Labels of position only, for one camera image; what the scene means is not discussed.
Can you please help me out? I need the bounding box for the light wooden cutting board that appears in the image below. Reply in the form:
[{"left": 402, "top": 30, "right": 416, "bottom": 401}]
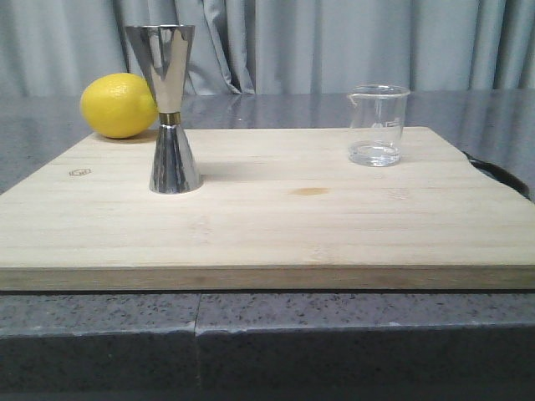
[{"left": 1, "top": 127, "right": 534, "bottom": 291}]

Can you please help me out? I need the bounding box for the yellow lemon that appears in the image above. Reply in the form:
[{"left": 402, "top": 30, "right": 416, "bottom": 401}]
[{"left": 79, "top": 73, "right": 158, "bottom": 139}]

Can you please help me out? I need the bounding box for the clear glass beaker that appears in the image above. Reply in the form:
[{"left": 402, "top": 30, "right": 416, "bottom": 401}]
[{"left": 347, "top": 84, "right": 410, "bottom": 167}]

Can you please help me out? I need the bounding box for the grey curtain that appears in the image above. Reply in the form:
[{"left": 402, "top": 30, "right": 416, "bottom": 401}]
[{"left": 1, "top": 1, "right": 534, "bottom": 97}]

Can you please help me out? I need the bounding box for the silver double-cone jigger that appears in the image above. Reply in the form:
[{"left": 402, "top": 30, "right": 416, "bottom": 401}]
[{"left": 125, "top": 25, "right": 202, "bottom": 195}]

